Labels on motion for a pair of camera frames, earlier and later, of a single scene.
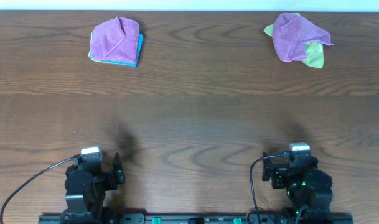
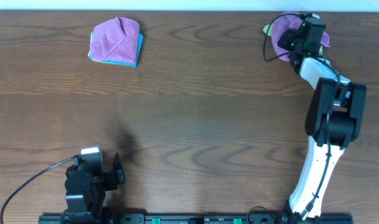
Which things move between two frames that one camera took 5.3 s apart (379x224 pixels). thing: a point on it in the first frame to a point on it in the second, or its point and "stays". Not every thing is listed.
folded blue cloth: x=126 y=63 stays
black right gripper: x=279 y=173 to x=282 y=41
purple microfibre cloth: x=291 y=31 stays
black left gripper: x=116 y=176 stays
